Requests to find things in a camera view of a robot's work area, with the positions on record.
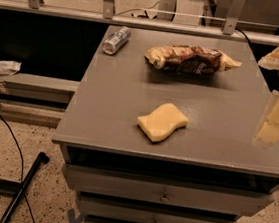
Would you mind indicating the grey drawer cabinet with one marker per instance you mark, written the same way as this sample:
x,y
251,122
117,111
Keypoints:
x,y
212,170

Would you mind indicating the metal rail bracket right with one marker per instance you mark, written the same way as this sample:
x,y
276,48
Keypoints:
x,y
233,14

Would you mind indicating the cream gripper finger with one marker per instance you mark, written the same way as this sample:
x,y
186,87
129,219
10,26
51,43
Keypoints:
x,y
270,61

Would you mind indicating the brown chip bag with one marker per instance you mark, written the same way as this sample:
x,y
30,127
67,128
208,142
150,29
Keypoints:
x,y
190,59

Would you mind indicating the top drawer knob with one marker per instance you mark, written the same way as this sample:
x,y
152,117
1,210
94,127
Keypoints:
x,y
164,198

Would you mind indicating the black tripod leg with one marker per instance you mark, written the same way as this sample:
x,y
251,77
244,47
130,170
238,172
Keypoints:
x,y
42,158

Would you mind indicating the silver soda can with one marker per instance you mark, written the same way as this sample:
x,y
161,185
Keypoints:
x,y
116,40

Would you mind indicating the yellow sponge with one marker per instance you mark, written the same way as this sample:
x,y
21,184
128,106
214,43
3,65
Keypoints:
x,y
163,121

